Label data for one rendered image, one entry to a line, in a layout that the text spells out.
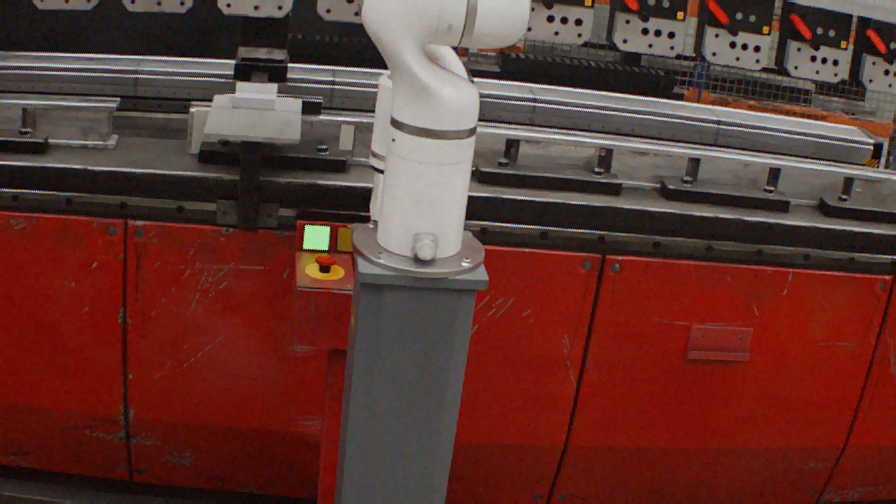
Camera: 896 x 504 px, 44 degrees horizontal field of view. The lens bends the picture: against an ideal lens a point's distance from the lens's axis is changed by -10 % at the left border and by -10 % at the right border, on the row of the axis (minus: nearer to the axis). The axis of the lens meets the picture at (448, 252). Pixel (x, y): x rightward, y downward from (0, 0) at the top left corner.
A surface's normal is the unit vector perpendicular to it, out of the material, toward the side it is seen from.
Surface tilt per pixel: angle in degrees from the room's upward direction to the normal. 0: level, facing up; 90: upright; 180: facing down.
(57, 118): 90
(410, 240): 90
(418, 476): 90
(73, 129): 90
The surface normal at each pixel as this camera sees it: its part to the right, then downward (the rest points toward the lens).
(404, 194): -0.44, 0.29
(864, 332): 0.11, 0.39
